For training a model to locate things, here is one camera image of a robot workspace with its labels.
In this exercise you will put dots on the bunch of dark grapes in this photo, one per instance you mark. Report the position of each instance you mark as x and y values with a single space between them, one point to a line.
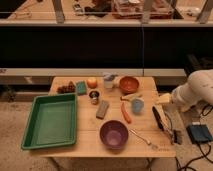
69 88

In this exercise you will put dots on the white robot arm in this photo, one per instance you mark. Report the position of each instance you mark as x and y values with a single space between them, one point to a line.
199 86

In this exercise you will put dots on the purple bowl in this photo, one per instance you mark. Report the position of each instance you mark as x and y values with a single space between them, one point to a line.
114 134

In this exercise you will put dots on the green plastic tray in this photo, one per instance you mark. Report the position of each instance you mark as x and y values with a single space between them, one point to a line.
52 122

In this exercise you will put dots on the orange bowl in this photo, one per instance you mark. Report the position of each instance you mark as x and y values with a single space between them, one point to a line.
128 85

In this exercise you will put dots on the wooden table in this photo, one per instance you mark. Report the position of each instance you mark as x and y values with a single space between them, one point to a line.
88 142

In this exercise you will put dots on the small metal can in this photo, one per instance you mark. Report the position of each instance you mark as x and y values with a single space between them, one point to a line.
94 97

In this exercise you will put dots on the silver fork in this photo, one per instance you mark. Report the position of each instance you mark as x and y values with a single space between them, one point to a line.
148 142

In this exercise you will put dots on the orange fruit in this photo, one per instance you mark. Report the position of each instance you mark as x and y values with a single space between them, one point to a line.
92 82

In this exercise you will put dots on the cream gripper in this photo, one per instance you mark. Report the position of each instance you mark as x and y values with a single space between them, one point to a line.
164 99

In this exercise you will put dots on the white lidded cup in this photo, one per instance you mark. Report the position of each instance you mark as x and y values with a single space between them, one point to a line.
109 80

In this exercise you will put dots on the grey sponge block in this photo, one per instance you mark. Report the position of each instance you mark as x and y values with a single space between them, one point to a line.
102 109

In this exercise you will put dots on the yellow banana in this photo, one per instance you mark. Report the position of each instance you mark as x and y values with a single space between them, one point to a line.
129 97

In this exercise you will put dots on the orange carrot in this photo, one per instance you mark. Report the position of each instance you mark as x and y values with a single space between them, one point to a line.
125 114

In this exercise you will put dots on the black box on floor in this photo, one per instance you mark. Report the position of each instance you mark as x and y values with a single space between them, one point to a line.
199 134

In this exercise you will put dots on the blue cup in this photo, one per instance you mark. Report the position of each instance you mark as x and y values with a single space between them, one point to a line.
137 105

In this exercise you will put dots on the green sponge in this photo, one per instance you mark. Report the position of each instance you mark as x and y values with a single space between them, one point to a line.
81 88

